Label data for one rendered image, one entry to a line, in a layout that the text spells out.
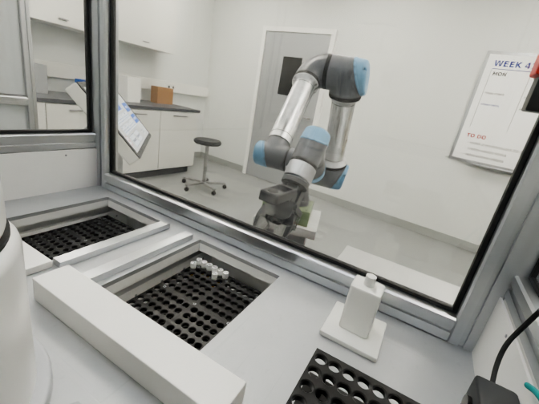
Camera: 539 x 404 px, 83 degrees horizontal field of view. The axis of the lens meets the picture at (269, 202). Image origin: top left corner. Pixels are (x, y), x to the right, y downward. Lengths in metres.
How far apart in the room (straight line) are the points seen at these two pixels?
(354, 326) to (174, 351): 0.26
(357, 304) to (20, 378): 0.38
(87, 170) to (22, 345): 0.67
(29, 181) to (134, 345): 0.59
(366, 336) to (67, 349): 0.39
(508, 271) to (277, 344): 0.34
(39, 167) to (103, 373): 0.59
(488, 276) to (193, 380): 0.42
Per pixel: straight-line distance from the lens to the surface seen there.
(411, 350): 0.55
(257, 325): 0.48
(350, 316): 0.49
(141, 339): 0.41
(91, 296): 0.47
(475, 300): 0.57
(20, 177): 0.89
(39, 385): 0.39
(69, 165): 0.93
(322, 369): 0.33
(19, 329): 0.33
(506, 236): 0.53
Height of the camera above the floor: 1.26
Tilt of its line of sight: 19 degrees down
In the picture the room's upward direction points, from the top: 10 degrees clockwise
